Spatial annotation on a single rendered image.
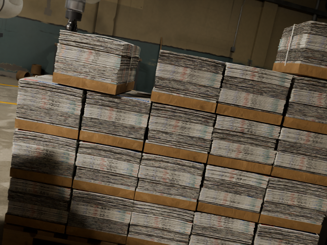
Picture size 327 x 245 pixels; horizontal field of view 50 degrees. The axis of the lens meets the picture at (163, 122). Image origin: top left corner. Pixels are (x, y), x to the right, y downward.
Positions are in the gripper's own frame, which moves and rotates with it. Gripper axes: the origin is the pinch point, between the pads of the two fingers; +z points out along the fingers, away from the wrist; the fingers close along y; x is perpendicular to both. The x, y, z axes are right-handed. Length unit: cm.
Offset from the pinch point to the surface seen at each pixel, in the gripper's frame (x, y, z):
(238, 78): -79, -18, -6
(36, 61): 239, 596, 57
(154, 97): -45, -19, 10
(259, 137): -94, -18, 17
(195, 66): -60, -16, -7
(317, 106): -115, -18, -1
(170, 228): -65, -19, 68
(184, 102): -59, -19, 9
